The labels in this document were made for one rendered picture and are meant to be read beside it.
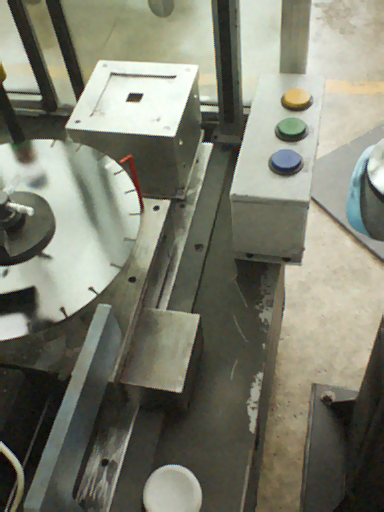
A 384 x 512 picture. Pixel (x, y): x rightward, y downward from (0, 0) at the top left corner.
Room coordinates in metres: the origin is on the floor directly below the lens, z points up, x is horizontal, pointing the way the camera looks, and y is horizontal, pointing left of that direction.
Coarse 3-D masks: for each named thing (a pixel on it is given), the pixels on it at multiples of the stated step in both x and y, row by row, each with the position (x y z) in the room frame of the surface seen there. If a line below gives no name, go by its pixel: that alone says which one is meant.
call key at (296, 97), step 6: (288, 90) 0.75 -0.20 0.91; (294, 90) 0.74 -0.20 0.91; (300, 90) 0.74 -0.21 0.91; (306, 90) 0.74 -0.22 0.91; (288, 96) 0.73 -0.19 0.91; (294, 96) 0.73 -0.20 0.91; (300, 96) 0.73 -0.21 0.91; (306, 96) 0.73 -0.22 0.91; (288, 102) 0.72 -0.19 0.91; (294, 102) 0.72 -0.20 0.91; (300, 102) 0.71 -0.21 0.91; (306, 102) 0.71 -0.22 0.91
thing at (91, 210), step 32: (0, 160) 0.64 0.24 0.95; (32, 160) 0.63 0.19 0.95; (64, 160) 0.62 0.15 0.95; (32, 192) 0.57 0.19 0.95; (64, 192) 0.56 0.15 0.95; (96, 192) 0.55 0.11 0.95; (128, 192) 0.54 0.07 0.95; (64, 224) 0.50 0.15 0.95; (96, 224) 0.49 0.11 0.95; (128, 224) 0.48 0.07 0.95; (32, 256) 0.46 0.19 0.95; (64, 256) 0.45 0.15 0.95; (96, 256) 0.44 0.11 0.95; (128, 256) 0.43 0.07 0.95; (0, 288) 0.42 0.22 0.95; (32, 288) 0.41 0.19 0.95; (64, 288) 0.40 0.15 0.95; (96, 288) 0.40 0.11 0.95; (0, 320) 0.37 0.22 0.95; (32, 320) 0.37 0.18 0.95
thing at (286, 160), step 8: (280, 152) 0.61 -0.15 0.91; (288, 152) 0.61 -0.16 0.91; (296, 152) 0.61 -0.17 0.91; (272, 160) 0.60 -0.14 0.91; (280, 160) 0.60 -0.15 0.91; (288, 160) 0.59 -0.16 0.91; (296, 160) 0.59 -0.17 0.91; (280, 168) 0.58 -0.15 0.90; (288, 168) 0.58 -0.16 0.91; (296, 168) 0.58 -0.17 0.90
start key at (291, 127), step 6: (282, 120) 0.68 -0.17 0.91; (288, 120) 0.68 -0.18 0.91; (294, 120) 0.68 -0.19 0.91; (300, 120) 0.67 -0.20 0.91; (282, 126) 0.67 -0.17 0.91; (288, 126) 0.66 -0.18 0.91; (294, 126) 0.66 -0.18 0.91; (300, 126) 0.66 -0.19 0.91; (282, 132) 0.65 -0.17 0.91; (288, 132) 0.65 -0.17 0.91; (294, 132) 0.65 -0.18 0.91; (300, 132) 0.65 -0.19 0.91
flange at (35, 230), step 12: (12, 192) 0.56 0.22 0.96; (24, 192) 0.56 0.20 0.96; (24, 204) 0.54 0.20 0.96; (36, 204) 0.53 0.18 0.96; (48, 204) 0.53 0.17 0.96; (24, 216) 0.51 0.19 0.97; (36, 216) 0.51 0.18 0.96; (48, 216) 0.51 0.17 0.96; (0, 228) 0.49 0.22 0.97; (12, 228) 0.49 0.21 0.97; (24, 228) 0.50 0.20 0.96; (36, 228) 0.49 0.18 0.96; (48, 228) 0.49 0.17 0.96; (12, 240) 0.48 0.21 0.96; (24, 240) 0.48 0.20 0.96; (36, 240) 0.47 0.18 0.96; (12, 252) 0.46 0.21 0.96; (24, 252) 0.46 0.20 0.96
